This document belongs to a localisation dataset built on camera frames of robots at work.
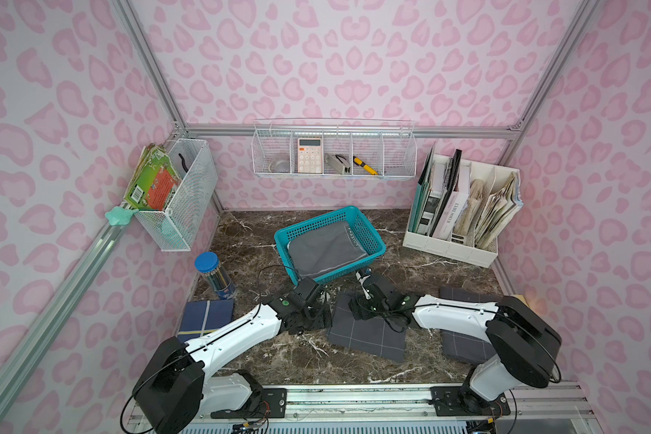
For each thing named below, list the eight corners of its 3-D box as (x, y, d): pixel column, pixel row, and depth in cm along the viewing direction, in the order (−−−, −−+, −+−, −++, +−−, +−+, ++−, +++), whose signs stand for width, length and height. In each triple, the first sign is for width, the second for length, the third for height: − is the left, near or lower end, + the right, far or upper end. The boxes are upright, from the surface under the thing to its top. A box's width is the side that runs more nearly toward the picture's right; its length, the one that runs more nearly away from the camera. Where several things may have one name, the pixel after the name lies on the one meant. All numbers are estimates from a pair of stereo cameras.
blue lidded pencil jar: (215, 300, 95) (190, 269, 80) (220, 284, 99) (198, 251, 84) (234, 300, 95) (213, 269, 79) (238, 284, 99) (219, 251, 84)
